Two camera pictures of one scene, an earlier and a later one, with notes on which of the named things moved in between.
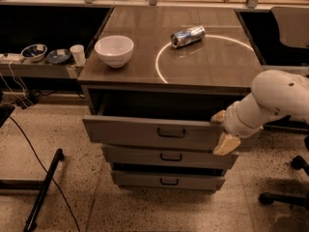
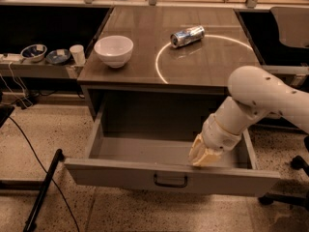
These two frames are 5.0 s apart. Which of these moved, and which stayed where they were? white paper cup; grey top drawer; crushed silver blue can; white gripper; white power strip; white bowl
Moved: white gripper; grey top drawer
Stayed: white power strip; white paper cup; crushed silver blue can; white bowl
